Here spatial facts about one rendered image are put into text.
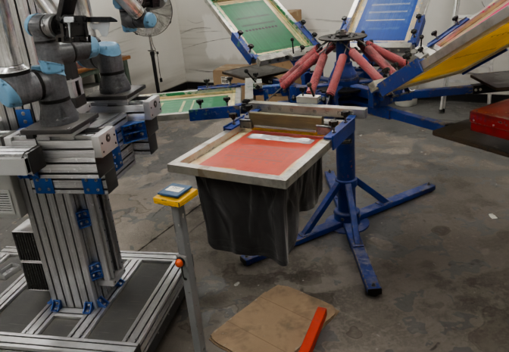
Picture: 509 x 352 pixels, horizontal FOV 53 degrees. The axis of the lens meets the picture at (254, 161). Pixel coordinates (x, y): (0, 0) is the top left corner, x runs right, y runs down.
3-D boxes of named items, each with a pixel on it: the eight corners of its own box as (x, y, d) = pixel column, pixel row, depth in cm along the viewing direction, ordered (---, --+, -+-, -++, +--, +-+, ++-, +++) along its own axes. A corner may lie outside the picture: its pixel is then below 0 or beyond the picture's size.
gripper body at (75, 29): (93, 42, 159) (71, 41, 166) (91, 13, 157) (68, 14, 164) (71, 43, 153) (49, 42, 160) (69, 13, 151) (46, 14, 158)
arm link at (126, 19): (133, 32, 264) (129, 10, 260) (119, 32, 270) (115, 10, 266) (145, 30, 269) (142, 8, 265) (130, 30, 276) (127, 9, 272)
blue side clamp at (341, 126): (333, 150, 239) (333, 135, 236) (323, 149, 241) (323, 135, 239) (355, 130, 263) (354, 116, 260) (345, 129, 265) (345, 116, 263)
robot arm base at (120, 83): (94, 95, 247) (89, 74, 244) (108, 87, 261) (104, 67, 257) (123, 93, 244) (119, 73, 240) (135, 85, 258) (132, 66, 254)
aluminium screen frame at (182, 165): (285, 189, 201) (285, 180, 199) (168, 172, 229) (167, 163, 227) (353, 127, 263) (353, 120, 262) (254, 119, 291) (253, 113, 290)
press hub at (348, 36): (365, 241, 340) (363, 34, 291) (310, 231, 359) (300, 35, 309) (382, 215, 371) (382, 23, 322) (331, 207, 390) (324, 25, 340)
